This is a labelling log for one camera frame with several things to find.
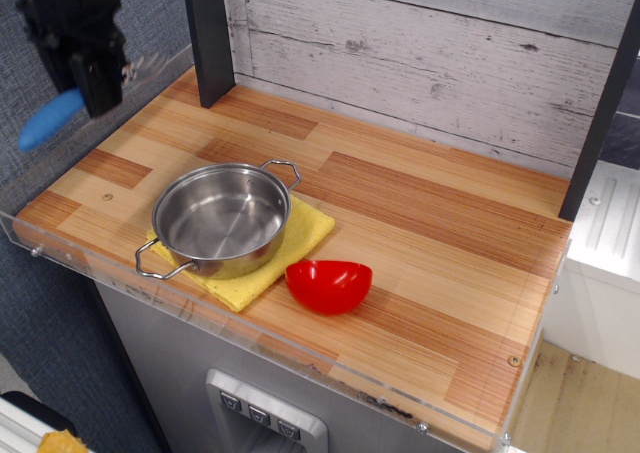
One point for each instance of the stainless steel sauce pot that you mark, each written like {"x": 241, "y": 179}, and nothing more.
{"x": 223, "y": 220}

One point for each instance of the clear acrylic edge guard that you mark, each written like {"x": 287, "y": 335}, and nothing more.
{"x": 460, "y": 383}

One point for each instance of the silver dispenser button panel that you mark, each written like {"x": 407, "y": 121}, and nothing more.
{"x": 251, "y": 420}

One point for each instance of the dark left support post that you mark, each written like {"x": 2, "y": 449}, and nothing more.
{"x": 211, "y": 49}

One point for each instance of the red plastic bowl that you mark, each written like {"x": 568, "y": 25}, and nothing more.
{"x": 329, "y": 287}

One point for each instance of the white toy sink counter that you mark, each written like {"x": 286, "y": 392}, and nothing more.
{"x": 593, "y": 309}

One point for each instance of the dark support post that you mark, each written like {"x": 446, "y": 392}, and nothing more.
{"x": 613, "y": 90}
{"x": 211, "y": 49}

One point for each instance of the dark right support post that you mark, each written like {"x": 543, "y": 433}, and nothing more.
{"x": 613, "y": 90}

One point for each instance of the yellow folded cloth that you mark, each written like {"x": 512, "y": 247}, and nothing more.
{"x": 306, "y": 229}

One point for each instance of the blue handled metal fork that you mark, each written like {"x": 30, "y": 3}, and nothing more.
{"x": 54, "y": 115}

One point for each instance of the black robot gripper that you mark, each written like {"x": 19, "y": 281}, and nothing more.
{"x": 85, "y": 31}

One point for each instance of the grey toy fridge cabinet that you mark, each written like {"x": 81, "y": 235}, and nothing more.
{"x": 171, "y": 358}

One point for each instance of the white metal frame rail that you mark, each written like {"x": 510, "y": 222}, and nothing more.
{"x": 20, "y": 432}

